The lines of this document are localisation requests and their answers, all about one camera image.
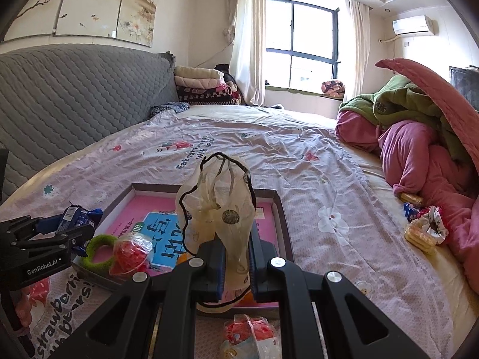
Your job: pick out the pink book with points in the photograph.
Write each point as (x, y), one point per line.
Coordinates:
(123, 217)

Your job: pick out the silver snack wrapper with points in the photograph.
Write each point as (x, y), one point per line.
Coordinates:
(436, 222)

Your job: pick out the pink book box tray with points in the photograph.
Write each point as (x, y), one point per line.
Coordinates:
(286, 232)

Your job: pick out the patterned folded blanket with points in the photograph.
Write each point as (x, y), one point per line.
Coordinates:
(332, 88)

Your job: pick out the black television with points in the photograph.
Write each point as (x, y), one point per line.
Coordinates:
(466, 88)

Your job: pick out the grey quilted headboard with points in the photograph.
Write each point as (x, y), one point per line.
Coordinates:
(75, 93)

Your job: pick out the pink quilted cover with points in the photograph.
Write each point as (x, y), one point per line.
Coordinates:
(441, 93)

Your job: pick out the clear packet of red sweets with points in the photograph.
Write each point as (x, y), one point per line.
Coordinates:
(129, 256)

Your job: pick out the pink quilt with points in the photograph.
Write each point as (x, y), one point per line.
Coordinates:
(411, 149)

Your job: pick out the dark checked folded blanket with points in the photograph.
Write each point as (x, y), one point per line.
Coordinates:
(205, 96)

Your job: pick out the dark blue knit cloth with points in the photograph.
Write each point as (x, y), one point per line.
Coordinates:
(168, 109)

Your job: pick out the cream curtain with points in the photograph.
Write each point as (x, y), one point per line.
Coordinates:
(247, 45)
(357, 48)

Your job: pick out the small tangerine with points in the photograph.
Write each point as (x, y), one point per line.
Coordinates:
(247, 300)
(182, 258)

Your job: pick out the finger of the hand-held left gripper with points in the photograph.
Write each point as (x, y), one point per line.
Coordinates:
(75, 237)
(22, 230)

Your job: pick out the small blue packet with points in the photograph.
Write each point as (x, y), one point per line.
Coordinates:
(411, 212)

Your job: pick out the floral wall painting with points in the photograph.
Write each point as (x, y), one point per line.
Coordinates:
(89, 3)

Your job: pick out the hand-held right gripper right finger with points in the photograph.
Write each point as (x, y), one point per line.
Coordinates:
(259, 269)

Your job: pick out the white air conditioner pipe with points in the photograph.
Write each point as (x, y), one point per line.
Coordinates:
(389, 43)

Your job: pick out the red and white snack packet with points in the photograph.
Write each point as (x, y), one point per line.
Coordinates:
(249, 338)

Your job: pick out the yellow biscuit packet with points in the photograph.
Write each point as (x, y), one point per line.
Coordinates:
(419, 237)

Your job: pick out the blue snack packet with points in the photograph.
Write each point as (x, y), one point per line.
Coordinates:
(73, 215)

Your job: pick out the black bag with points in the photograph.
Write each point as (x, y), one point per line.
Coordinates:
(223, 71)

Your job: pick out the dark framed window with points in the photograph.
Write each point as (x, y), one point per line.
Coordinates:
(303, 41)

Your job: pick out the green blanket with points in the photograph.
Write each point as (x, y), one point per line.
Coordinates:
(396, 104)

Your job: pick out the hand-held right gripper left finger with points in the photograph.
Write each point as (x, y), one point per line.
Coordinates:
(217, 273)

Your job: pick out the cream folded blanket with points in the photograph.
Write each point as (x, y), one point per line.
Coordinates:
(198, 71)

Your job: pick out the white air conditioner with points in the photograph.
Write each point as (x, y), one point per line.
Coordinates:
(411, 26)

